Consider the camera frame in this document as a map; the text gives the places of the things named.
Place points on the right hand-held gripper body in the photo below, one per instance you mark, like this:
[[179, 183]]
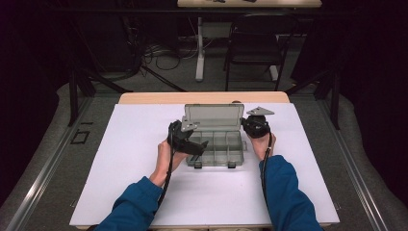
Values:
[[258, 128]]

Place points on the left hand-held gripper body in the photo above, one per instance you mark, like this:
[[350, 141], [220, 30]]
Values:
[[181, 141]]

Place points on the grey plastic compartment box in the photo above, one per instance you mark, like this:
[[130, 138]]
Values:
[[221, 144]]

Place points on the person's right hand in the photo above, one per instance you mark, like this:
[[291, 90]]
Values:
[[263, 147]]

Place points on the person's left hand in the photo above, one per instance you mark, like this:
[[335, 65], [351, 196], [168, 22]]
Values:
[[165, 163]]

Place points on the white board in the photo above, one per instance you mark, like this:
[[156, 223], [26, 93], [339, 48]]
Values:
[[128, 144]]

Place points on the black chair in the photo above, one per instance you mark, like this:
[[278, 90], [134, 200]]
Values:
[[255, 45]]

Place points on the wooden desk with white legs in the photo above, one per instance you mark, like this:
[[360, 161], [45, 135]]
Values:
[[200, 57]]

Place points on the black metal stand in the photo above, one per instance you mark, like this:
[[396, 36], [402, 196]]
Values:
[[335, 99], [73, 96]]

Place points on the metal floor rail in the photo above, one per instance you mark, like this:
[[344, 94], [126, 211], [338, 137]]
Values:
[[48, 166], [349, 166]]

